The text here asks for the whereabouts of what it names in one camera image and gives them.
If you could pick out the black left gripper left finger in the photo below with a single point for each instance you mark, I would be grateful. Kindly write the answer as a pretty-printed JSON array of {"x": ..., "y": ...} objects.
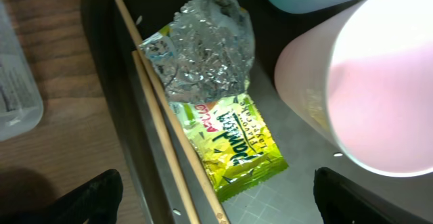
[{"x": 94, "y": 202}]

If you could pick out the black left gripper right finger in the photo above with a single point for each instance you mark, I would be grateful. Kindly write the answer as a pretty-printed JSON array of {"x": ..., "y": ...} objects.
[{"x": 342, "y": 201}]

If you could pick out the pink cup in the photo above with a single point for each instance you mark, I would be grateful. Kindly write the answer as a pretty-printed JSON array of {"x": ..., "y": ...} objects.
[{"x": 363, "y": 79}]

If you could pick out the silver foil wrapper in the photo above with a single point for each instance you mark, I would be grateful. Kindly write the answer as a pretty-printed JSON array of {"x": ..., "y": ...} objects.
[{"x": 203, "y": 59}]

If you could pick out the clear plastic bin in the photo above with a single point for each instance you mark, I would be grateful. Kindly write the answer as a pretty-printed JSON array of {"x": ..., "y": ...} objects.
[{"x": 21, "y": 102}]

